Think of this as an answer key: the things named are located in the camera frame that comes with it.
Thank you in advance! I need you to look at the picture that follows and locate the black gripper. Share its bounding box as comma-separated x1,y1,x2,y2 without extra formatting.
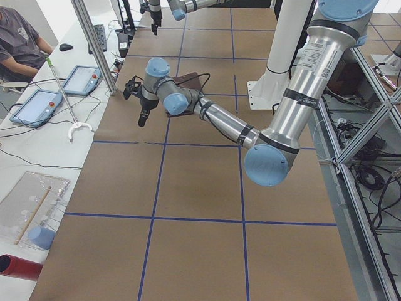
140,0,162,35
123,75,159,127

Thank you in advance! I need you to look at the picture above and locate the dark brown t-shirt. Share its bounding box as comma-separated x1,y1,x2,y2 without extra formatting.
165,72,201,117

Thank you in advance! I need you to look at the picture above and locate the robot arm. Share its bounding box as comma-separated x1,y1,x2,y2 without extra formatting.
123,1,377,186
139,0,229,36

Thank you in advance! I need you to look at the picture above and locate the black keyboard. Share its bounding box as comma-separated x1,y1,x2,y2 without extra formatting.
93,24,107,52

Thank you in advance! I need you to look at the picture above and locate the white reacher grabber stick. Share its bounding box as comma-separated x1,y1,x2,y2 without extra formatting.
46,57,93,142

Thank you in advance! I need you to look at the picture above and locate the far blue teach pendant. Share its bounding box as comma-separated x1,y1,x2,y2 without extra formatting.
63,65,102,97

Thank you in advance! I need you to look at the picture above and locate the blue teach pendant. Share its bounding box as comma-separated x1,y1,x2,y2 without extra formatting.
9,89,63,128
63,65,102,97

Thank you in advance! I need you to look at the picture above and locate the black computer mouse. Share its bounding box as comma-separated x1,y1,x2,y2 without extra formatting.
59,43,73,52

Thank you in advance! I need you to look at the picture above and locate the near blue teach pendant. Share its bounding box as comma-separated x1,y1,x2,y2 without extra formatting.
9,89,63,128

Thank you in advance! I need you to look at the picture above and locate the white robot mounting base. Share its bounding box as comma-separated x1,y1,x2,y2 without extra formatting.
247,0,316,110

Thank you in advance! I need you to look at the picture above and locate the seated person grey shirt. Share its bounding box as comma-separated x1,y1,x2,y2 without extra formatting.
1,6,54,83

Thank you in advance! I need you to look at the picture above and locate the clear plastic bag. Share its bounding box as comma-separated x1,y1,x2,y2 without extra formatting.
1,172,70,250

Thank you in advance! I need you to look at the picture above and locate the blue plastic cap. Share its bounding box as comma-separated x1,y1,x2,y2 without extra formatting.
28,226,56,250

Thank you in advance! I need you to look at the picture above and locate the red cylinder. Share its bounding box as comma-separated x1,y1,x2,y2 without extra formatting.
1,254,43,281

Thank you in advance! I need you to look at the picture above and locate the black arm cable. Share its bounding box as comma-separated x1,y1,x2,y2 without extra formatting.
175,73,211,120

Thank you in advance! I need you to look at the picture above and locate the aluminium frame post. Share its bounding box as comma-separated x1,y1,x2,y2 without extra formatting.
71,0,117,95

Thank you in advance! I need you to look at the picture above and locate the aluminium frame rack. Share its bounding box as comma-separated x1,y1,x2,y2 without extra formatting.
309,41,400,300

